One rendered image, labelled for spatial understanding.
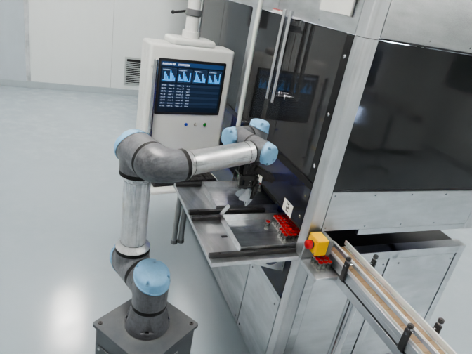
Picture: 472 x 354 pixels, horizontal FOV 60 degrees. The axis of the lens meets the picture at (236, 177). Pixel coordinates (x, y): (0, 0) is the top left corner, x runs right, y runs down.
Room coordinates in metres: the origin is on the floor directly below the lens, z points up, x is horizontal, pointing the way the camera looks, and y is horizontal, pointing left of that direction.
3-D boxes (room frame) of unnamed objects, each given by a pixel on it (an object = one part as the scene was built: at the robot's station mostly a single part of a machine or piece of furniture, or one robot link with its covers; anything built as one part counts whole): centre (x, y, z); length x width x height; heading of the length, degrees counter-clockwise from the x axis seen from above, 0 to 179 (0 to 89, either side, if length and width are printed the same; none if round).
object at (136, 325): (1.07, 0.21, 0.84); 0.15 x 0.15 x 0.10
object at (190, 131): (2.38, 0.39, 1.19); 0.50 x 0.19 x 0.78; 122
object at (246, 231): (1.64, -0.18, 0.90); 0.34 x 0.26 x 0.04; 115
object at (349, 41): (1.58, -0.31, 1.40); 0.04 x 0.01 x 0.80; 25
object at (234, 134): (1.42, 0.01, 1.39); 0.11 x 0.11 x 0.08; 44
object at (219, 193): (1.95, -0.03, 0.90); 0.34 x 0.26 x 0.04; 115
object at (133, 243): (1.16, 0.30, 1.16); 0.15 x 0.12 x 0.55; 44
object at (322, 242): (1.46, -0.39, 1.00); 0.08 x 0.07 x 0.07; 115
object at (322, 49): (1.76, -0.24, 1.51); 0.43 x 0.01 x 0.59; 25
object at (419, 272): (2.64, -0.36, 0.44); 2.06 x 1.00 x 0.88; 25
